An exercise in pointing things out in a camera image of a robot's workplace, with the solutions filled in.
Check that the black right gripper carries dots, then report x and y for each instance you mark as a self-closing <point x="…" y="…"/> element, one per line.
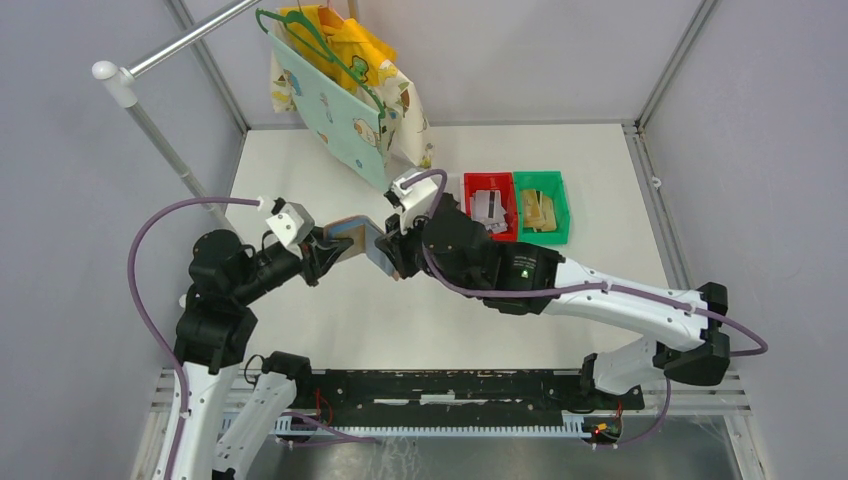
<point x="398" y="253"/>

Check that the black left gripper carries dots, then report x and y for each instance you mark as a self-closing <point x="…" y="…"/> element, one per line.
<point x="317" y="260"/>

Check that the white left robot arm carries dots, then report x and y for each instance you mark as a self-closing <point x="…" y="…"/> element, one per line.
<point x="211" y="339"/>

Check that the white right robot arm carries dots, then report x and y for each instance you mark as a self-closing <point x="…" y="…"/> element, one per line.
<point x="679" y="339"/>

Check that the white cards stack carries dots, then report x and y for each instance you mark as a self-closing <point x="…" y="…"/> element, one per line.
<point x="487" y="208"/>

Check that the gold cards stack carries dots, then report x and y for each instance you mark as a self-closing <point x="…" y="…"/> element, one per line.
<point x="538" y="211"/>

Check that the white plastic bin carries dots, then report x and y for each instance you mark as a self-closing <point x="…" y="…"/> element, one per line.
<point x="448" y="207"/>

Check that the red plastic bin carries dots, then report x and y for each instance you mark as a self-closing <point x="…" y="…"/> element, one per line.
<point x="501" y="181"/>

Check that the light green cartoon garment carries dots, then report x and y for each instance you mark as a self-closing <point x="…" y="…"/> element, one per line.
<point x="350" y="129"/>

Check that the green plastic bin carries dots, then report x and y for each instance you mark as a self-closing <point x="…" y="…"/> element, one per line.
<point x="550" y="183"/>

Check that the green clothes hanger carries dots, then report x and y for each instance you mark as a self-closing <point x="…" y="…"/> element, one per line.
<point x="297" y="17"/>

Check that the yellow patterned children shirt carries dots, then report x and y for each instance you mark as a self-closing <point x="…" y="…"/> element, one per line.
<point x="369" y="73"/>

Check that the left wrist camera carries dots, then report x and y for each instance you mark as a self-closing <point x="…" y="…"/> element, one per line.
<point x="288" y="221"/>

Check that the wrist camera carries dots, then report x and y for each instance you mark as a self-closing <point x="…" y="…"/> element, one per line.
<point x="415" y="194"/>
<point x="288" y="221"/>

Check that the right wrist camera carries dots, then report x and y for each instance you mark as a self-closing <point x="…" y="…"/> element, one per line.
<point x="415" y="194"/>

